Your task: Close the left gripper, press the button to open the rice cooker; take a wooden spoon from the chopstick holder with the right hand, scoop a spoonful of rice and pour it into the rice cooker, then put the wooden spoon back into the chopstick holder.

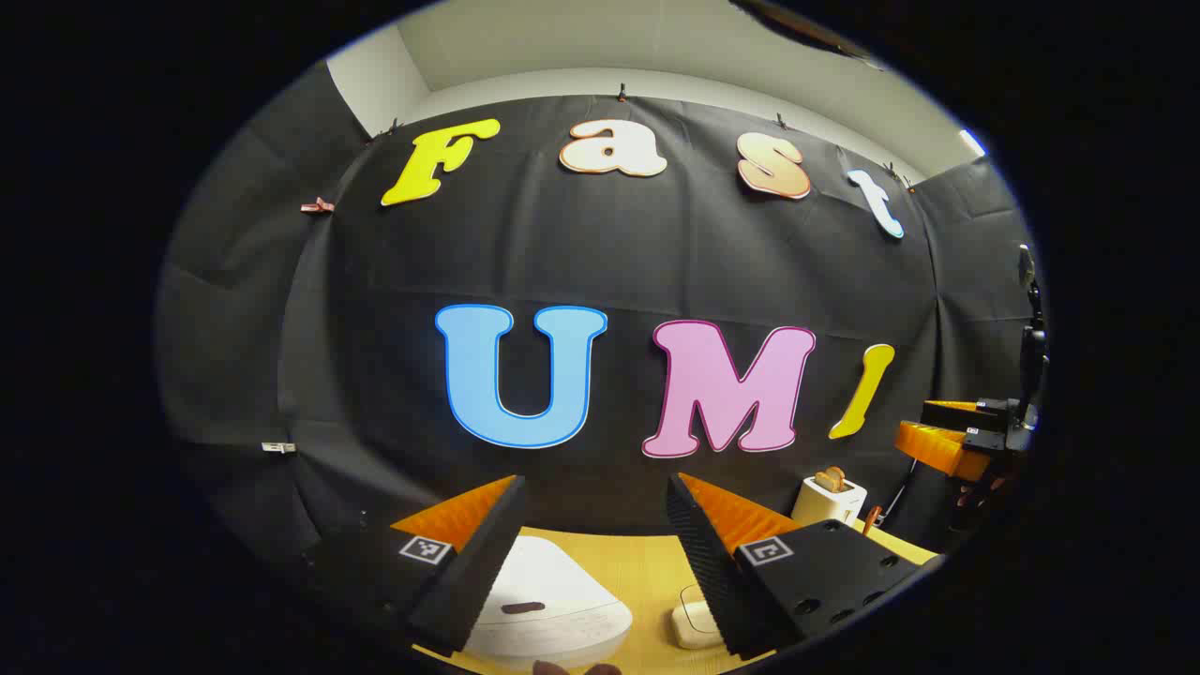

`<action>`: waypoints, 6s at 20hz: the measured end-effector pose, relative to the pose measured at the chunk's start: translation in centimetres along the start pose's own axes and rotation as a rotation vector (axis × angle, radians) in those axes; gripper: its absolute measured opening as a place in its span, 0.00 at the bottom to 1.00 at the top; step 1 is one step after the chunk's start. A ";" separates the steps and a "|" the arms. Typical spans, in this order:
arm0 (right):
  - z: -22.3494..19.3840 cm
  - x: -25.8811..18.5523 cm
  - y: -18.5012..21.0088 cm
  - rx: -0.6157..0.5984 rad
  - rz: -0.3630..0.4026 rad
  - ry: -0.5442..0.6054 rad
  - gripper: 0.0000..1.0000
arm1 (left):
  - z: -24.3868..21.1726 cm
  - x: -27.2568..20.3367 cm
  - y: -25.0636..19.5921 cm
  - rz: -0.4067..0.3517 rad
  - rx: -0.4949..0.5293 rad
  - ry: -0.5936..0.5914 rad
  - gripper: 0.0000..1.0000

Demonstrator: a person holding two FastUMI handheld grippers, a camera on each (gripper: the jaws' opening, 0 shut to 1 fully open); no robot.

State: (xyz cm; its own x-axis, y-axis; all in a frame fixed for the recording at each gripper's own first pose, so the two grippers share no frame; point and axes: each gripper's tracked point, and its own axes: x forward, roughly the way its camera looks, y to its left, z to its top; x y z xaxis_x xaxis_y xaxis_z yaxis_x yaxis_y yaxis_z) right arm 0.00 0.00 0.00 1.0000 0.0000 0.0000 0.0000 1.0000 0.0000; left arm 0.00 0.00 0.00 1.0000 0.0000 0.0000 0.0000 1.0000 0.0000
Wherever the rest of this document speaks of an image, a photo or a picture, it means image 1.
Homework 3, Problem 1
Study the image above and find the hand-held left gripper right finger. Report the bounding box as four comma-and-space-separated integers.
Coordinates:
666, 472, 940, 662

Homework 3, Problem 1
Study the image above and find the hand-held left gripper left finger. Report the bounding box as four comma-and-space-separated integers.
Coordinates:
295, 474, 528, 657

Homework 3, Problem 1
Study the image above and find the white rice cooker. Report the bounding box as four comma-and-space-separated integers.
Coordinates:
464, 534, 635, 670

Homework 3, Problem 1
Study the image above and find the clear plastic rice container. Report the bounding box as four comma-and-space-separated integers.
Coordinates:
671, 583, 728, 651

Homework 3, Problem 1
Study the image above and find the white toaster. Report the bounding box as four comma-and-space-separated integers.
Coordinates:
792, 473, 868, 526

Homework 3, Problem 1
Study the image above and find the black backdrop cloth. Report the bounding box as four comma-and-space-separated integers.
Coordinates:
155, 61, 1046, 601

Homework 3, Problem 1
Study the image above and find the black power cable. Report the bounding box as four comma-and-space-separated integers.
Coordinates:
884, 457, 920, 522

